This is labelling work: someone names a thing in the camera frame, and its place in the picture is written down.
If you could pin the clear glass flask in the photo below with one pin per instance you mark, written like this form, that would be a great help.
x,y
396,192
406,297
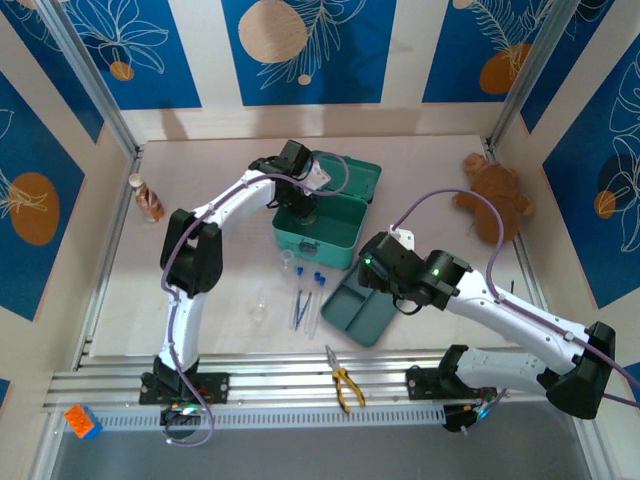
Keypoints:
x,y
306,223

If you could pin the teal plastic toolbox with lid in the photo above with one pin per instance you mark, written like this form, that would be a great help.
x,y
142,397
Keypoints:
x,y
340,235

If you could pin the clear test tube blue cap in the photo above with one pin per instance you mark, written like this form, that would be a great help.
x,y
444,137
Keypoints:
x,y
314,290
318,302
299,282

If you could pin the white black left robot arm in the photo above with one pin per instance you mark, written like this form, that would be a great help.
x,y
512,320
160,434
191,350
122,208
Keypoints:
x,y
185,325

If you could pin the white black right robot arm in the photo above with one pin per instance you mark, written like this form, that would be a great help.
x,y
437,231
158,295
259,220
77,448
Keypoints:
x,y
515,315

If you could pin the slate teal divided tray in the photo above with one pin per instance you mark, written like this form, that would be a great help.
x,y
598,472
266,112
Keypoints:
x,y
355,315

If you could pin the yellow black pliers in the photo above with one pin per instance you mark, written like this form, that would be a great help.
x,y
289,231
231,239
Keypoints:
x,y
340,375

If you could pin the brown plush bear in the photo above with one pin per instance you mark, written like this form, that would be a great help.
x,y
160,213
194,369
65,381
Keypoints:
x,y
495,195

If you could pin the aluminium mounting rails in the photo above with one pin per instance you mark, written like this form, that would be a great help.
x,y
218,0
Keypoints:
x,y
280,380

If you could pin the brown patterned bottle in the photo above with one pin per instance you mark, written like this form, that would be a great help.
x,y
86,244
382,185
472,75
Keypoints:
x,y
149,202

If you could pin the orange blue toy brick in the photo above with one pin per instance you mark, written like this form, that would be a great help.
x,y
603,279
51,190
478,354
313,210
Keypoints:
x,y
80,419

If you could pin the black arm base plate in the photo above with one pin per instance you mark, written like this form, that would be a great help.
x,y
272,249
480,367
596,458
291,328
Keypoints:
x,y
420,385
215,387

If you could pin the aluminium corner post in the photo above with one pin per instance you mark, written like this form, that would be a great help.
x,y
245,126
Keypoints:
x,y
535,70
90,75

